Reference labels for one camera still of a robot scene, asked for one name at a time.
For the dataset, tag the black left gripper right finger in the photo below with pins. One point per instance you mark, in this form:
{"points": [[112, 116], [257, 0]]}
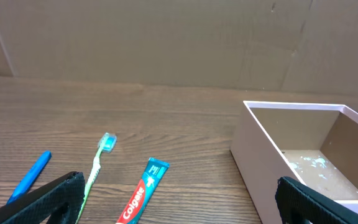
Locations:
{"points": [[299, 204]]}

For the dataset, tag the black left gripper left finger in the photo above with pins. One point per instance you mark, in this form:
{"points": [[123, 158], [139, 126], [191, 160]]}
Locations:
{"points": [[57, 202]]}

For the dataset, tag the white cardboard box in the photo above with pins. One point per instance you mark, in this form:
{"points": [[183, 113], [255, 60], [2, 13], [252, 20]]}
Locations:
{"points": [[315, 144]]}

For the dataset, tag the green white toothbrush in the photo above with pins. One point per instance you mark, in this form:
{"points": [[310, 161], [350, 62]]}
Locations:
{"points": [[106, 144]]}

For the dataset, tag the Colgate toothpaste tube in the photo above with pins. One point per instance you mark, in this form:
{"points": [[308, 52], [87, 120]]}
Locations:
{"points": [[149, 181]]}

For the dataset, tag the blue disposable razor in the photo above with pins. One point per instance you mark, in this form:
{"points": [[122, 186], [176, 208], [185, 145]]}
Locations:
{"points": [[26, 183]]}

